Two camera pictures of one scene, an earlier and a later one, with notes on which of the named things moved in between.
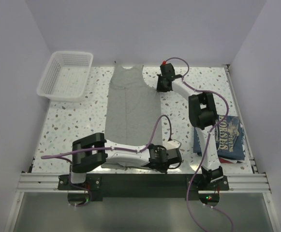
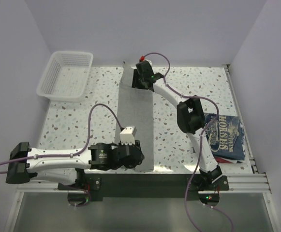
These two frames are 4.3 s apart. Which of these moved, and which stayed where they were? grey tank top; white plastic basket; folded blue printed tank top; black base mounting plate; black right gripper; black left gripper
Moved: black right gripper; black left gripper; grey tank top
Stayed: folded blue printed tank top; white plastic basket; black base mounting plate
